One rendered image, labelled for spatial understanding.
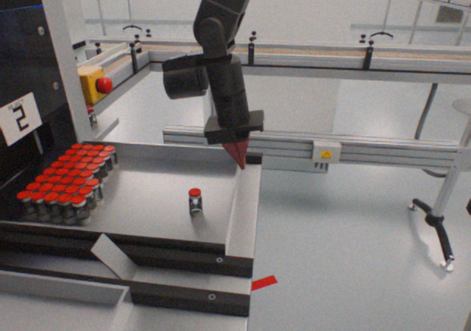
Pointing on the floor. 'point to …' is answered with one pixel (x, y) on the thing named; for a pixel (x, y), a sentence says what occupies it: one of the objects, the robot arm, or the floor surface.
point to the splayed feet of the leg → (436, 232)
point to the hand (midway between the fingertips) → (242, 164)
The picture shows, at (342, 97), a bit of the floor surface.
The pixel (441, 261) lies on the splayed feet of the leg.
